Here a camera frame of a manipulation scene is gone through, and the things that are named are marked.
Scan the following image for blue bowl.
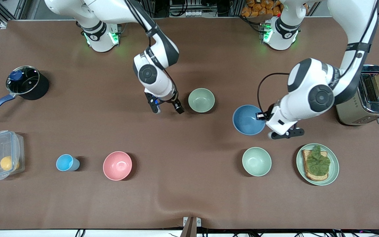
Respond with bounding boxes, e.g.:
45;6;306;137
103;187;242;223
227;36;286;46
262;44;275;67
232;105;266;136

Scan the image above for sage green bowl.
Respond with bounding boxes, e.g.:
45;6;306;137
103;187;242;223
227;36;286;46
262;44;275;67
188;88;215;113

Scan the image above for pale mint bowl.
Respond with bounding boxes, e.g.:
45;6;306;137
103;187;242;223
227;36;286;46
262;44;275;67
242;147;272;177

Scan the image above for pink bowl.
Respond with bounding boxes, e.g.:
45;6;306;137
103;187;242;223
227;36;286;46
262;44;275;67
103;151;133;181

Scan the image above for brown table cover mat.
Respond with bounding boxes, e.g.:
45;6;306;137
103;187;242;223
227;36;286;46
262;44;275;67
0;16;379;231

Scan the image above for green lettuce leaf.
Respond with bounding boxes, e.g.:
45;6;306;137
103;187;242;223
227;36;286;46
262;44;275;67
305;146;331;176

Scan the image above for brown bread slice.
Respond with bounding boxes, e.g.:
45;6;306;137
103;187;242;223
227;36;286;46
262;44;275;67
302;149;329;182

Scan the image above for light green plate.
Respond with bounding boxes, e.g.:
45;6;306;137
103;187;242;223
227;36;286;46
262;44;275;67
296;143;340;186

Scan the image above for beige chrome toaster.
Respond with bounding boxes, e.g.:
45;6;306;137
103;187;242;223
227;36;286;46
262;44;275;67
336;65;379;126

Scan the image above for orange snack packets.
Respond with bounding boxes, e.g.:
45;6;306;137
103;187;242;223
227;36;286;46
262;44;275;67
241;0;282;17

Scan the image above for blue cup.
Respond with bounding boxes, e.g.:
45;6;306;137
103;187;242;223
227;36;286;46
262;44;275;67
56;154;80;172

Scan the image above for glass lid blue knob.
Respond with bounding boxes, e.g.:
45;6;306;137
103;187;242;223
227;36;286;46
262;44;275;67
6;66;40;95

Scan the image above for yellow orange fruit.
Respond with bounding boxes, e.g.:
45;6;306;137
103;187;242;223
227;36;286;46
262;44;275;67
0;156;20;171

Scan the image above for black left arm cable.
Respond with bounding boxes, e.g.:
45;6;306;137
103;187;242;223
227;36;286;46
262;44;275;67
257;72;291;114

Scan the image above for metal table edge bracket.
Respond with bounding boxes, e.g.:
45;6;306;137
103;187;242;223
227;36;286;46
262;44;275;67
183;217;202;227

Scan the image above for black pot blue handle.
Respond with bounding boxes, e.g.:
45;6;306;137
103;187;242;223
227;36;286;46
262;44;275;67
0;66;50;120

